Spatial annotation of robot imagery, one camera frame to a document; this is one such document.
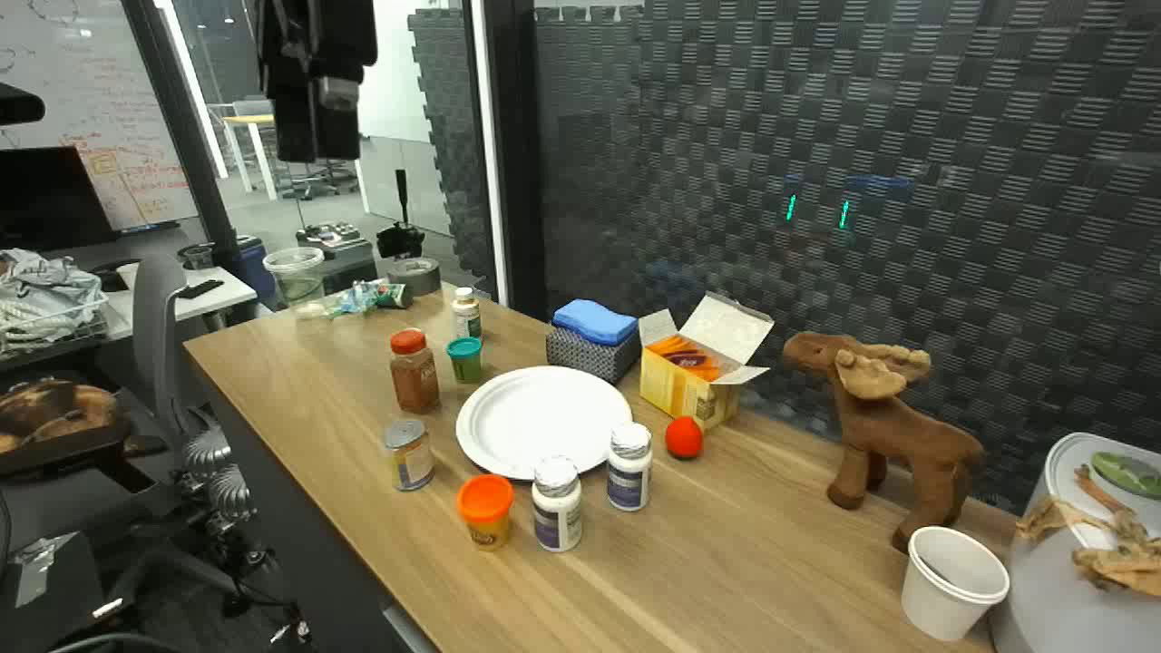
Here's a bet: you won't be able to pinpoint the brown plush moose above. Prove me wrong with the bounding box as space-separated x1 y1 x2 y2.
779 326 990 553

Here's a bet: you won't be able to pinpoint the crumpled teal packet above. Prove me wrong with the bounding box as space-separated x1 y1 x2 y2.
293 276 415 322

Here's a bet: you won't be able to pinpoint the white side desk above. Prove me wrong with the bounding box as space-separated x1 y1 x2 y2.
101 264 262 344

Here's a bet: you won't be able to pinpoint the brown cushion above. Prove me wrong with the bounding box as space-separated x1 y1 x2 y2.
0 374 133 477

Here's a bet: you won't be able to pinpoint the spice jar orange lid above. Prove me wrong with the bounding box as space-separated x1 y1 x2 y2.
387 326 444 418

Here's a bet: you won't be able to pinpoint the black clamp stand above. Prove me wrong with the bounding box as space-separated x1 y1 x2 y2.
375 165 428 262

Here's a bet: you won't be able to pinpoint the grey foam block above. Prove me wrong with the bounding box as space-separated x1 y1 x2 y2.
543 322 641 386

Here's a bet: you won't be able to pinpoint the black hanging jacket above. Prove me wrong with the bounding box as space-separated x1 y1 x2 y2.
254 0 381 165

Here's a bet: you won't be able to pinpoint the open yellow cardboard box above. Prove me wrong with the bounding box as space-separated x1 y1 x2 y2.
635 291 775 436

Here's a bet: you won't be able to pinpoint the brown crinkled scraps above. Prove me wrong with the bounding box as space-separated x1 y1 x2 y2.
1013 465 1161 602

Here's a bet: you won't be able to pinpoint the red tomato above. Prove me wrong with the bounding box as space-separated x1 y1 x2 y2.
663 413 706 465

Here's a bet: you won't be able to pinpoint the clear plastic container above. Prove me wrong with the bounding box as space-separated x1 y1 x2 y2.
262 244 331 308

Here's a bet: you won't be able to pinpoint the black monitor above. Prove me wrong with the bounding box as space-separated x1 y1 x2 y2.
0 142 126 256

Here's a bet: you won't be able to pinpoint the pile of grey clothes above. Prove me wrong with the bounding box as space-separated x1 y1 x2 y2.
0 247 108 362

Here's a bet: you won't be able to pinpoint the small yellow tin can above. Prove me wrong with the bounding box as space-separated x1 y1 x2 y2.
381 413 439 498

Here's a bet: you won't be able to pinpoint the teal lid small tub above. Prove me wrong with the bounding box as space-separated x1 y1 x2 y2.
444 333 486 386

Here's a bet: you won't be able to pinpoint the orange lid dough tub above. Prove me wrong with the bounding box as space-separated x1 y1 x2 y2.
452 472 519 546

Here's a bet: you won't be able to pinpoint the white paper cup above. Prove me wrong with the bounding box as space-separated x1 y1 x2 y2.
897 522 1013 644

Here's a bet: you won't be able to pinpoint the white pill bottle blue label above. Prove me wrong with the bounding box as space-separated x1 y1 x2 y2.
530 452 584 557
601 418 655 515

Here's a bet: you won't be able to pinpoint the grey tape roll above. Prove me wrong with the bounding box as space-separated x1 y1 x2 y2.
383 255 446 302

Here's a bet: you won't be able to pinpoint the white paper plate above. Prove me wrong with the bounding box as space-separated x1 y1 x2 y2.
452 362 635 483

